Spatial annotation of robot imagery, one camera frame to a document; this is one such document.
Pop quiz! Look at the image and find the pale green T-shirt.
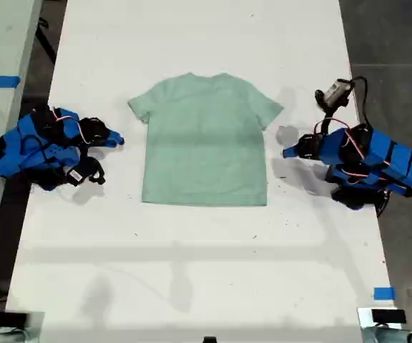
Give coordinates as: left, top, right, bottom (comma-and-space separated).
127, 72, 285, 207

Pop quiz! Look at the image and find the blue tape patch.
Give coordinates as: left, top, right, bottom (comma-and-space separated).
373, 287, 396, 301

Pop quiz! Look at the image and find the grey metal pipe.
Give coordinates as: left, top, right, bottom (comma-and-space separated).
361, 327, 412, 343
0, 330, 28, 343

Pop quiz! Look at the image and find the black camera box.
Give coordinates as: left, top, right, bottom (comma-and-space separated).
323, 79, 353, 107
64, 164, 88, 187

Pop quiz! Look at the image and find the black camera cable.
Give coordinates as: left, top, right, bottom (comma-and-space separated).
347, 75, 371, 129

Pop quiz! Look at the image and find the black arm base cable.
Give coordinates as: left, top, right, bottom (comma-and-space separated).
376, 191, 393, 218

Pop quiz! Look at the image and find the black metal frame leg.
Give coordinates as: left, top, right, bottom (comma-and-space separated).
34, 16, 59, 66

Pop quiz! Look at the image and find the silver metal bracket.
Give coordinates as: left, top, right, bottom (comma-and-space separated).
356, 307, 407, 332
26, 311, 45, 343

